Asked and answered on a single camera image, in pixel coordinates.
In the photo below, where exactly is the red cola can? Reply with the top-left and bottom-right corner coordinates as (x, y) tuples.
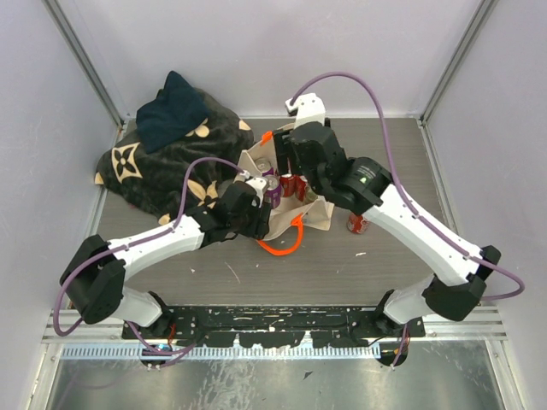
(295, 175), (308, 202)
(279, 173), (296, 197)
(346, 213), (370, 234)

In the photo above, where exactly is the beige canvas tote bag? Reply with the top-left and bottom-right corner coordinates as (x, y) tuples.
(238, 125), (334, 256)

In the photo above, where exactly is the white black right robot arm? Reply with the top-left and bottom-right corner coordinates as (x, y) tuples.
(272, 122), (501, 337)

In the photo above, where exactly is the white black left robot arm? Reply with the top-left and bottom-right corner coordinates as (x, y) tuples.
(60, 177), (271, 338)

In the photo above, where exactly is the dark floral plush blanket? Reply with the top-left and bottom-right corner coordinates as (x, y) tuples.
(94, 88), (254, 225)

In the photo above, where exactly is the navy blue cloth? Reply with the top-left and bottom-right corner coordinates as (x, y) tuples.
(136, 71), (209, 154)

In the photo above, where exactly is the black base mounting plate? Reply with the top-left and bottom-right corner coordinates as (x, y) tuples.
(138, 305), (425, 349)

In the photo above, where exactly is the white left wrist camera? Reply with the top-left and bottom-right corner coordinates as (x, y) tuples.
(241, 171), (268, 206)

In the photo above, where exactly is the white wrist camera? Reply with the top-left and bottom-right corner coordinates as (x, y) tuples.
(285, 93), (326, 129)
(241, 171), (268, 206)

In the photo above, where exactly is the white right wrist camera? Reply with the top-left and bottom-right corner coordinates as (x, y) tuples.
(285, 93), (326, 129)

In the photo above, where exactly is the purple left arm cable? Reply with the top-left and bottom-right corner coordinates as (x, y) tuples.
(54, 156), (251, 369)

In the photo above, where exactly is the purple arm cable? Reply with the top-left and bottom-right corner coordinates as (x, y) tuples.
(54, 156), (251, 369)
(292, 71), (525, 302)

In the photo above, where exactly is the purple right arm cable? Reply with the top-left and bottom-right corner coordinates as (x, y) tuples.
(292, 71), (525, 302)

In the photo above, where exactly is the right aluminium frame post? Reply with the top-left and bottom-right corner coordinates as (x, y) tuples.
(419, 0), (498, 126)

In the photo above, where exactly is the aluminium frame post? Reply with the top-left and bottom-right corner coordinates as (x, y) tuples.
(43, 1), (131, 126)
(419, 0), (498, 126)

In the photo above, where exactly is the aluminium cable duct rail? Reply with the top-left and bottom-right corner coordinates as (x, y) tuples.
(61, 343), (380, 360)

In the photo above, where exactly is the left aluminium frame post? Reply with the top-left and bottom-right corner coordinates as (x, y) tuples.
(43, 1), (131, 126)

